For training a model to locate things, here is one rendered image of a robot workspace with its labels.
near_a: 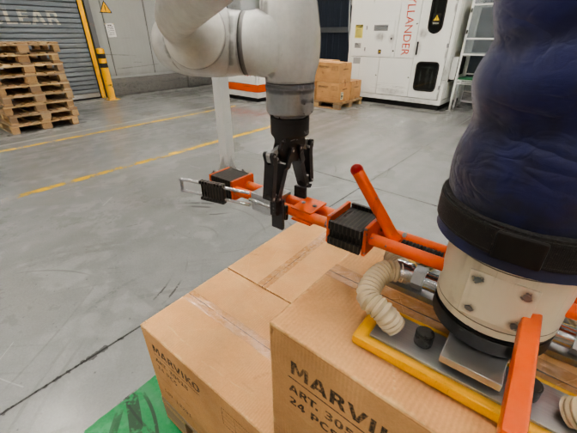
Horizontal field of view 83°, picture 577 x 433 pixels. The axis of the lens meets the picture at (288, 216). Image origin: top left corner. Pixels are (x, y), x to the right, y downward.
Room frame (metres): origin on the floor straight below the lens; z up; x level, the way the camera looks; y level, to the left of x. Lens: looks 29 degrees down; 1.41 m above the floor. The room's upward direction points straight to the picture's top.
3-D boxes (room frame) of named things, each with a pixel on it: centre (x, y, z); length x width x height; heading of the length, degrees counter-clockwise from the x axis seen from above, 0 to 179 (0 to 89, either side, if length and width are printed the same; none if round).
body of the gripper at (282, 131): (0.64, 0.00, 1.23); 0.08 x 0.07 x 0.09; 141
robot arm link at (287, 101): (0.64, 0.00, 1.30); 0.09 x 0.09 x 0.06
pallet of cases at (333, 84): (7.95, -0.92, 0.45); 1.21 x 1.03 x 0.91; 50
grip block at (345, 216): (0.55, -0.13, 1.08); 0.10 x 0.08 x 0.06; 142
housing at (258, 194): (0.68, 0.04, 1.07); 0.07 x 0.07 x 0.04; 52
